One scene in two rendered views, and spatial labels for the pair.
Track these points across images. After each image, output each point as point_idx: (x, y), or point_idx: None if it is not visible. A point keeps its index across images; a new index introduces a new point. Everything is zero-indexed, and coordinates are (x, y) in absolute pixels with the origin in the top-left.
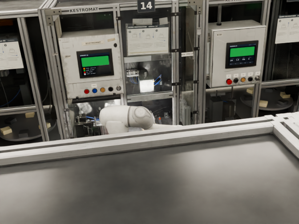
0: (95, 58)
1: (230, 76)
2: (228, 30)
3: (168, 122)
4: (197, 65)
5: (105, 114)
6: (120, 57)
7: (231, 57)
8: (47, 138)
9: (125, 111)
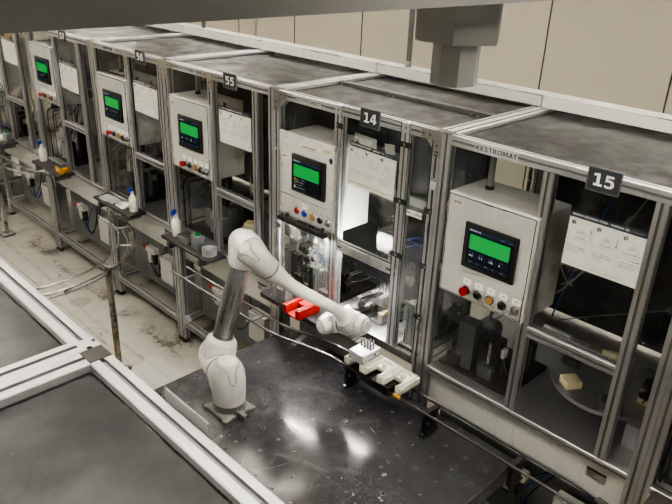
0: (306, 169)
1: (469, 283)
2: (473, 199)
3: None
4: (426, 239)
5: (231, 234)
6: (334, 181)
7: (470, 249)
8: None
9: (242, 240)
